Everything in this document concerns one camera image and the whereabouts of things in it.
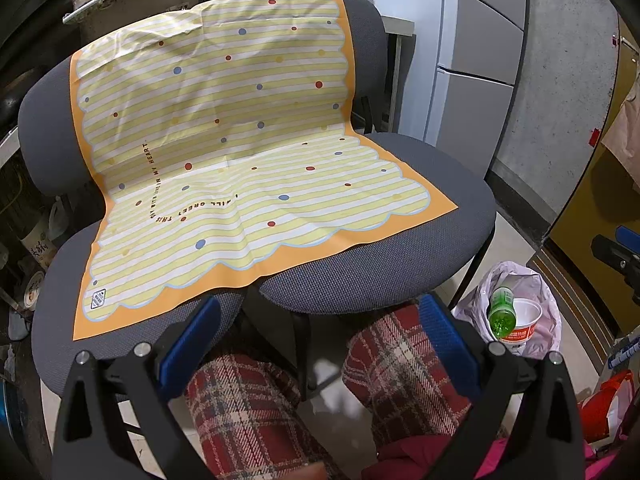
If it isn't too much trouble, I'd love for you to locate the white plastic jug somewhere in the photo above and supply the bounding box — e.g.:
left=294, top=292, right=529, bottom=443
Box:
left=47, top=195, right=68, bottom=241

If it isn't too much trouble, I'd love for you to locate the person's leg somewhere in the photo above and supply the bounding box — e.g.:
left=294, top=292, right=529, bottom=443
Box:
left=185, top=352, right=321, bottom=480
left=345, top=305, right=481, bottom=456

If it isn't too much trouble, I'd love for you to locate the olive yellow door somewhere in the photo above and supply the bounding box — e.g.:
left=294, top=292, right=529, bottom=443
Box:
left=542, top=15, right=640, bottom=256

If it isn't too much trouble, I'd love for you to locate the brown hanging paper bag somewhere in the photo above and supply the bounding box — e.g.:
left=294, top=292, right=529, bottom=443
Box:
left=600, top=72, right=640, bottom=186

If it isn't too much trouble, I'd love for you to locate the yellow striped dotted mat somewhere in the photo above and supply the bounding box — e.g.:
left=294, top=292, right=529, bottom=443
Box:
left=70, top=0, right=458, bottom=342

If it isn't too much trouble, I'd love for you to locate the grey fabric chair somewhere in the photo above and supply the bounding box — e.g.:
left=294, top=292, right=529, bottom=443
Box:
left=260, top=0, right=497, bottom=401
left=17, top=55, right=251, bottom=441

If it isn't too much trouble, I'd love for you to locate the white printed paper bag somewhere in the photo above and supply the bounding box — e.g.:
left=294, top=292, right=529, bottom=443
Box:
left=20, top=225, right=56, bottom=273

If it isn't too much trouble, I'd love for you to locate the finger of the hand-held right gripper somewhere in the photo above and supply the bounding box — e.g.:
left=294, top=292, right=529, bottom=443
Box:
left=590, top=234, right=640, bottom=306
left=615, top=225, right=640, bottom=252

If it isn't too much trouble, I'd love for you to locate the pink plastic trash bag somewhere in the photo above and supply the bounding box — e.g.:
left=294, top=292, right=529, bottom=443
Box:
left=452, top=260, right=563, bottom=361

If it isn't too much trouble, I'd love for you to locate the person's left leg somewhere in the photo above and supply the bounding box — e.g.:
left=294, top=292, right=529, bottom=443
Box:
left=185, top=352, right=321, bottom=480

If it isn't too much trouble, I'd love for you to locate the white refrigerator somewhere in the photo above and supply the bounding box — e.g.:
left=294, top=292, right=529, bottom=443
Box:
left=425, top=0, right=531, bottom=146

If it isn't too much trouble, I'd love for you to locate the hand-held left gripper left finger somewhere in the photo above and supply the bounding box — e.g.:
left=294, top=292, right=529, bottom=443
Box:
left=54, top=295, right=223, bottom=480

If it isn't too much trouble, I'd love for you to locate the red bag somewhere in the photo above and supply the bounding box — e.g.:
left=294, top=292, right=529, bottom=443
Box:
left=577, top=370, right=636, bottom=443

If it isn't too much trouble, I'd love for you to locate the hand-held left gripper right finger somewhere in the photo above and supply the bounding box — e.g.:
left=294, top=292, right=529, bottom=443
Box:
left=419, top=292, right=587, bottom=480

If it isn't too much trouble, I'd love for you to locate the white instant noodle cup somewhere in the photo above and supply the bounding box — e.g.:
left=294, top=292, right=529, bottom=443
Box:
left=500, top=297, right=543, bottom=346

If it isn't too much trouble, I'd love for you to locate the dark red garment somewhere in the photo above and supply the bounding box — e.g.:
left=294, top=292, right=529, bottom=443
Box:
left=361, top=434, right=506, bottom=480

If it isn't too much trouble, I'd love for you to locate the plastic bottle with green cap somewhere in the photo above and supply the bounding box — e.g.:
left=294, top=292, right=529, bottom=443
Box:
left=487, top=287, right=518, bottom=339

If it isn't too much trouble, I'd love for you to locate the person's right leg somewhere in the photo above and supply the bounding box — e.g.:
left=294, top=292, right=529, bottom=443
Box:
left=345, top=305, right=481, bottom=456

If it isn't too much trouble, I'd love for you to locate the brown striped doormat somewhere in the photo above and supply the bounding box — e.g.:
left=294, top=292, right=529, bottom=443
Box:
left=525, top=247, right=626, bottom=376

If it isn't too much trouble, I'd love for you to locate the blue and white bottle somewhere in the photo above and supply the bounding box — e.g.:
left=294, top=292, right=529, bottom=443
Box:
left=607, top=335, right=640, bottom=368

